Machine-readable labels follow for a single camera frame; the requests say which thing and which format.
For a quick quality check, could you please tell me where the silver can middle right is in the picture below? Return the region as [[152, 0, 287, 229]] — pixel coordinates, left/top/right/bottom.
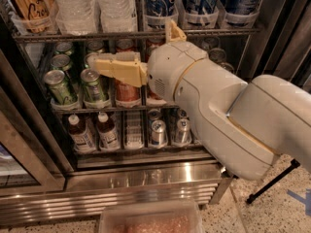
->
[[209, 48, 226, 63]]

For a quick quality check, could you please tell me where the brown tea bottle right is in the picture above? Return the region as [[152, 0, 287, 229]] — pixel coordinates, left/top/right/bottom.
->
[[96, 112, 121, 150]]

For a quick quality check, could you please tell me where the brown tea bottle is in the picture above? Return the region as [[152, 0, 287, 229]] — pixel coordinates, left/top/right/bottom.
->
[[68, 115, 96, 152], [96, 112, 121, 150]]

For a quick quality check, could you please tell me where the brown tea bottle left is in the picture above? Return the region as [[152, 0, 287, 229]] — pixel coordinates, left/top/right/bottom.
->
[[68, 115, 96, 152]]

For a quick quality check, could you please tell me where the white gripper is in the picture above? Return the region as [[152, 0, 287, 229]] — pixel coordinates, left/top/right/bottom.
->
[[90, 19, 207, 102]]

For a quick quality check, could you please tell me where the blue Pepsi bottle middle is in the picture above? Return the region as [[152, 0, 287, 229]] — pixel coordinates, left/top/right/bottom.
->
[[182, 0, 217, 26]]

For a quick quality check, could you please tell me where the blue floor tape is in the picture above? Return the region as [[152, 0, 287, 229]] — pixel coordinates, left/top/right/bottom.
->
[[287, 188, 311, 216]]

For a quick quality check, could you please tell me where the blue Pepsi bottle left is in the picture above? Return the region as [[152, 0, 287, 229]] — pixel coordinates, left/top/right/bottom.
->
[[145, 0, 178, 29]]

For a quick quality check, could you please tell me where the blue silver can back left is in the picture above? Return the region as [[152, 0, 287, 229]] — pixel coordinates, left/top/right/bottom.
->
[[148, 109, 162, 121]]

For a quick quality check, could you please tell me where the silver can front right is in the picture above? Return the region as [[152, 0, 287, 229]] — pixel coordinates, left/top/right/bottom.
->
[[220, 62, 234, 73]]

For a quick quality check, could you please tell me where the green can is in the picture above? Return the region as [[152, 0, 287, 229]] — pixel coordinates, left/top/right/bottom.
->
[[81, 69, 108, 102], [44, 70, 78, 105], [54, 42, 75, 56], [51, 54, 78, 84], [86, 40, 106, 53], [84, 53, 93, 69]]

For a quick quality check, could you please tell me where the stainless steel fridge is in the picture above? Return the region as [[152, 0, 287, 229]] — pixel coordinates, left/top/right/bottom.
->
[[0, 0, 264, 224]]

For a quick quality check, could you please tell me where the silver can back right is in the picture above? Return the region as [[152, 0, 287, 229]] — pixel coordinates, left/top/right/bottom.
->
[[200, 36, 221, 51]]

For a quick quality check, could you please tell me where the blue silver can front middle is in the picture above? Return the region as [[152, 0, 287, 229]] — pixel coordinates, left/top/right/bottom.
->
[[175, 118, 190, 144]]

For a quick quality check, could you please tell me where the clear plastic bin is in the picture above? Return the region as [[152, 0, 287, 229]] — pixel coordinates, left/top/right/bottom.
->
[[98, 199, 204, 233]]

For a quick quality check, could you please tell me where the red Coca-Cola can front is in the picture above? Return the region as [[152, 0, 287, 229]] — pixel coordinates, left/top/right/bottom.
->
[[147, 86, 161, 100]]

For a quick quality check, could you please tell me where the blue silver can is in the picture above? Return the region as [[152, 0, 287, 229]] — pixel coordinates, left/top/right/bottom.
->
[[151, 119, 166, 146], [177, 109, 188, 118], [175, 118, 190, 144], [148, 109, 162, 121]]

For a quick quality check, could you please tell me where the red Coca-Cola can middle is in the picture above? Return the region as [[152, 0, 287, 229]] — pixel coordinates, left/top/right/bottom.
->
[[145, 46, 154, 62]]

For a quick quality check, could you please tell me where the clear water bottle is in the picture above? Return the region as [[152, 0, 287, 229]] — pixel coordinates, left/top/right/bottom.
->
[[55, 0, 97, 35], [96, 0, 137, 33]]

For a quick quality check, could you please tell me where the blue silver can front left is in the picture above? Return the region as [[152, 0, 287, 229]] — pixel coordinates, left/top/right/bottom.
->
[[151, 119, 166, 146]]

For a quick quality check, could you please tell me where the green can back left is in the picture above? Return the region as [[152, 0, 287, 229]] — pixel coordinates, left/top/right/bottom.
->
[[54, 42, 75, 56]]

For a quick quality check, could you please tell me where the blue pepsi bottle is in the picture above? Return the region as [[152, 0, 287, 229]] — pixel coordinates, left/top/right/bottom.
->
[[225, 0, 259, 26], [145, 0, 178, 29], [182, 0, 217, 26]]

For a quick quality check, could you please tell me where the empty white bottom tray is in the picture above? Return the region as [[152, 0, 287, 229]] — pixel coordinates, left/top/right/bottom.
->
[[123, 111, 145, 150]]

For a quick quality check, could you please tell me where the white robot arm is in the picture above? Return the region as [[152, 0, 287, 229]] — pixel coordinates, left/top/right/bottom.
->
[[90, 23, 311, 180]]

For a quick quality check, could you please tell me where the green can front left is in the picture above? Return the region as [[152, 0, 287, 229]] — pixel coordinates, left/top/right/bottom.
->
[[44, 70, 78, 105]]

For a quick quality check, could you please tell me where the blue silver can back middle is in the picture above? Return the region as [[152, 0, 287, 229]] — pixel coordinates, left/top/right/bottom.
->
[[177, 109, 188, 118]]

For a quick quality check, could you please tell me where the red Coca-Cola can back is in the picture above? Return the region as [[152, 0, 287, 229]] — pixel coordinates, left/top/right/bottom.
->
[[146, 38, 165, 47]]

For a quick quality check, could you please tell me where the red coca-cola can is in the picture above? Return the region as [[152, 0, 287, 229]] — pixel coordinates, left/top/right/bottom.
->
[[147, 86, 161, 100], [145, 46, 154, 62], [146, 38, 165, 47]]

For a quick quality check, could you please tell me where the green can middle left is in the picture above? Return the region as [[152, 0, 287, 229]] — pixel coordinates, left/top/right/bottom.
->
[[51, 54, 78, 84]]

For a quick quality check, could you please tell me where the blue Pepsi bottle right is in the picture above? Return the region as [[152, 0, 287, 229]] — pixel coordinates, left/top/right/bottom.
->
[[225, 0, 259, 26]]

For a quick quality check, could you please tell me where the black tripod leg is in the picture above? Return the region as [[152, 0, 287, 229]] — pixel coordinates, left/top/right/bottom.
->
[[246, 159, 300, 205]]

